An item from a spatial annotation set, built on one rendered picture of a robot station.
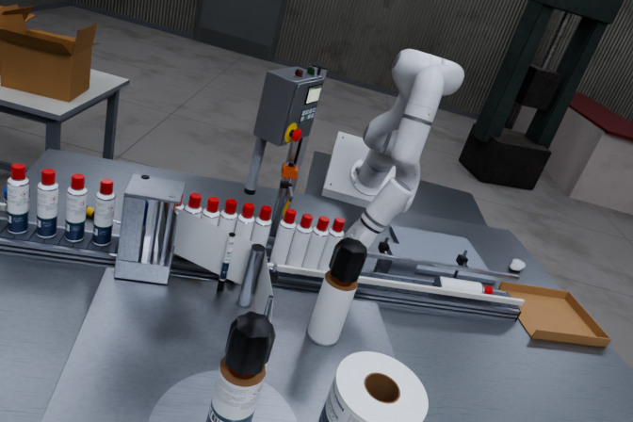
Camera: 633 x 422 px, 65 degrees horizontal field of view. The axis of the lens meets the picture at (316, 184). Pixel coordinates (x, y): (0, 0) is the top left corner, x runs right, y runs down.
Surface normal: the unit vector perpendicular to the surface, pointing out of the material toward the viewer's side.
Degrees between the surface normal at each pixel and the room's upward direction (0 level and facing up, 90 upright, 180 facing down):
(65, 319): 0
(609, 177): 90
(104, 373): 0
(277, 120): 90
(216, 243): 90
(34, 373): 0
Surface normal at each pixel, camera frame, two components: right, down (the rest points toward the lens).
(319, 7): -0.07, 0.41
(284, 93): -0.45, 0.27
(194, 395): 0.25, -0.87
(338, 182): 0.12, -0.38
